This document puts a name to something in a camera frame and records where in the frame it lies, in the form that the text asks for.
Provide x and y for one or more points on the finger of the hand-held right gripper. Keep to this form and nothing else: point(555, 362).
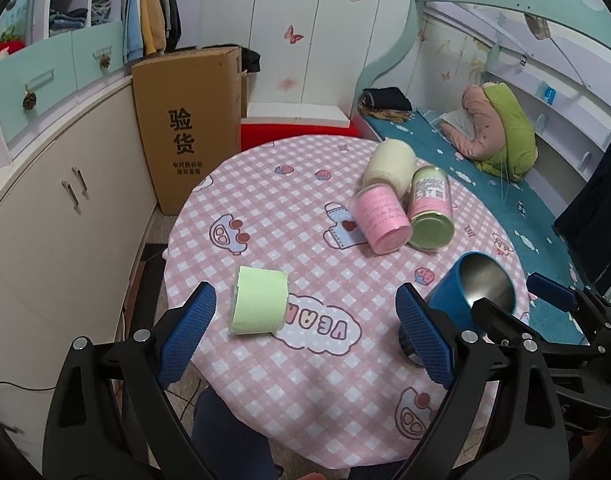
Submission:
point(550, 290)
point(493, 317)

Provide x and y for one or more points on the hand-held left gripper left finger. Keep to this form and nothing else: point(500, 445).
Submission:
point(185, 340)

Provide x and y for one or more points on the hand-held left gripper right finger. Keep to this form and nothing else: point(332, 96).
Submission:
point(425, 335)

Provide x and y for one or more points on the blue steel-lined cup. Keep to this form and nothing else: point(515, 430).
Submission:
point(455, 295)

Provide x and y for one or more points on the light green cup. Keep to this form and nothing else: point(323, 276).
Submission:
point(258, 307)

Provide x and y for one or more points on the pink cup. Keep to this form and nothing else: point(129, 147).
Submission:
point(380, 217)

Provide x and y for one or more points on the green cup with label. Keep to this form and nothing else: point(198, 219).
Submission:
point(430, 205)

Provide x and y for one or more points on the cream cup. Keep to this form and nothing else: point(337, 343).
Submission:
point(388, 165)

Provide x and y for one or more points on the blue patterned bed sheet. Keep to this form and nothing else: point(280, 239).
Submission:
point(515, 220)

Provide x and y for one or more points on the person's leg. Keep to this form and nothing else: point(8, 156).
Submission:
point(230, 440)

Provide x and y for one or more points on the round table with checkered cloth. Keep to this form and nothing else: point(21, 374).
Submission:
point(295, 220)

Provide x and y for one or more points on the green blanket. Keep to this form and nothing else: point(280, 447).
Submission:
point(515, 130)

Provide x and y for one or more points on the white cabinet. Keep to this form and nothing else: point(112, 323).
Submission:
point(45, 235)

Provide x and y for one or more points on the pink pillow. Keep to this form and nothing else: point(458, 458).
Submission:
point(480, 120)

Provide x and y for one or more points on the white pillow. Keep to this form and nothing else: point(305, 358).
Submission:
point(458, 122)

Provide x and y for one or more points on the small blue packet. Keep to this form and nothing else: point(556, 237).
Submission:
point(550, 95)

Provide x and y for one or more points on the tall cardboard box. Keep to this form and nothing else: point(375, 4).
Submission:
point(185, 125)

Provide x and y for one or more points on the red box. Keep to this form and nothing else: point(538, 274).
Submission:
point(285, 136)

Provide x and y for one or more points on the black folded clothes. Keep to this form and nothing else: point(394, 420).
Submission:
point(385, 97)

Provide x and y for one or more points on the white board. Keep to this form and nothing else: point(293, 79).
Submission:
point(295, 112)

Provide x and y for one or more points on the beige hanging cloth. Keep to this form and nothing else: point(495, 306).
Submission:
point(538, 27)

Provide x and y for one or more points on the pine cone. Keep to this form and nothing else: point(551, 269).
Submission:
point(104, 61)
point(29, 101)

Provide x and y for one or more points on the black cloth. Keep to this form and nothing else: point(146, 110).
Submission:
point(251, 61)

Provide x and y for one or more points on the mint green drawer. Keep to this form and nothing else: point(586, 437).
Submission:
point(98, 50)
point(25, 80)

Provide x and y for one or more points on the pink butterfly sticker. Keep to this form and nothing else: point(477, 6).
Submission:
point(294, 34)

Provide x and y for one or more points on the yellow hanging garment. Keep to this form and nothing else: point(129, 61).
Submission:
point(153, 15)

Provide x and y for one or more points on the light blue hanging garment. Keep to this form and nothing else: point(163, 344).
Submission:
point(132, 15)

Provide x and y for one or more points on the dark grey hanging garment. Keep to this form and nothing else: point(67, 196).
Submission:
point(170, 10)

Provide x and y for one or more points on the folded jeans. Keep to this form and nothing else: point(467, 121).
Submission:
point(68, 20)

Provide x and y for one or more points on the folded patterned clothes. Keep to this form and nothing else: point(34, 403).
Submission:
point(100, 7)

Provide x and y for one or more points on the mint green bunk bed frame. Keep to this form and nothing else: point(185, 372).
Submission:
point(400, 45)

